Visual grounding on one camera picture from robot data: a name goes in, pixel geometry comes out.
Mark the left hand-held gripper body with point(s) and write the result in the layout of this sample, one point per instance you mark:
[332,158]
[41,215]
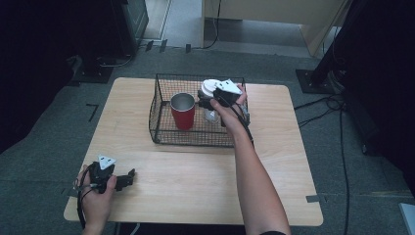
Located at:
[99,174]

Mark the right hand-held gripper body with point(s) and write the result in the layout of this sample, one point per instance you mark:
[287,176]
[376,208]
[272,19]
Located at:
[226,96]

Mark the clear cup with white lid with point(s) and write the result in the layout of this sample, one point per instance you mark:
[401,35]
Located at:
[208,86]

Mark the red cup with steel interior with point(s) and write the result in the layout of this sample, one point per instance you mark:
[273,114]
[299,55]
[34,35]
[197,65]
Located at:
[183,116]

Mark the person's right hand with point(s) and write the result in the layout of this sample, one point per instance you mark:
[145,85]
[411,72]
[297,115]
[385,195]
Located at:
[233,117]

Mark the person's left hand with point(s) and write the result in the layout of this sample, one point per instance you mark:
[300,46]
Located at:
[96,205]

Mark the beige wooden furniture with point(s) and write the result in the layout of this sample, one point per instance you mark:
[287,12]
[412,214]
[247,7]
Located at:
[277,11]

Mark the black cabinet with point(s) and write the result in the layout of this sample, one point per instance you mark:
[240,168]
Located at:
[130,23]

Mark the black flat stand base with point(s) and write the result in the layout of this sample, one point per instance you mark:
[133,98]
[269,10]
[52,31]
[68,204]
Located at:
[93,73]

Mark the grey tape piece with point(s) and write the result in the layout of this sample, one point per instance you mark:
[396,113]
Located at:
[313,198]

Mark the white flat object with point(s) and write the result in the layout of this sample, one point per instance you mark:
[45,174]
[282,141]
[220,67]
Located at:
[409,218]

